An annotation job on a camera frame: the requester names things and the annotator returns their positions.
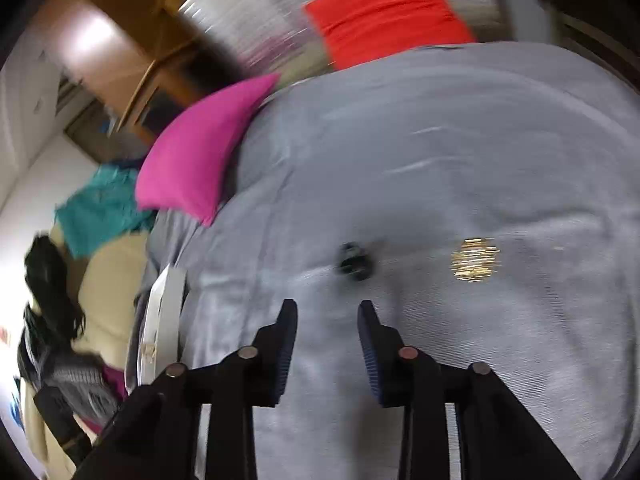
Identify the small black hair tie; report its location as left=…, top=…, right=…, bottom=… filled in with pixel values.
left=337, top=241, right=375, bottom=281

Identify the teal garment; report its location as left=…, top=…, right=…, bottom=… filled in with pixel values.
left=54, top=165, right=156, bottom=261

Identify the silver foil panel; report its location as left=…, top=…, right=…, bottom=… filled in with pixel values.
left=177, top=0, right=501, bottom=81

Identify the red pillow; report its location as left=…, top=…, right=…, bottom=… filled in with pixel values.
left=304, top=0, right=476, bottom=72

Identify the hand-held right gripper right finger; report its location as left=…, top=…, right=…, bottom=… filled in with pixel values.
left=358, top=301, right=581, bottom=480

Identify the beige sofa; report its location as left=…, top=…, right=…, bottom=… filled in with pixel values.
left=20, top=225, right=151, bottom=480

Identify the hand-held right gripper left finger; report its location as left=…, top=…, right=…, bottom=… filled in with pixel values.
left=75, top=300, right=299, bottom=480

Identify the black garment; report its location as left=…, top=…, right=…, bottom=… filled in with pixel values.
left=24, top=234, right=88, bottom=346

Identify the grey jacket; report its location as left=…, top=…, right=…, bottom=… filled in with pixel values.
left=17, top=340, right=121, bottom=426

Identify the magenta garment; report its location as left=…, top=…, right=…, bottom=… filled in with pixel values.
left=87, top=365, right=131, bottom=433

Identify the white box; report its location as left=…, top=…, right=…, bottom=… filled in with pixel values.
left=125, top=262, right=187, bottom=391

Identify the magenta pillow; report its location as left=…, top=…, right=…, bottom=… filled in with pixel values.
left=135, top=72, right=281, bottom=228

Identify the gold brooch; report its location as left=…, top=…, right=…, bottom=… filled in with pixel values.
left=450, top=237, right=502, bottom=281

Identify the grey blanket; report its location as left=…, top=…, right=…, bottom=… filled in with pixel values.
left=135, top=42, right=640, bottom=480

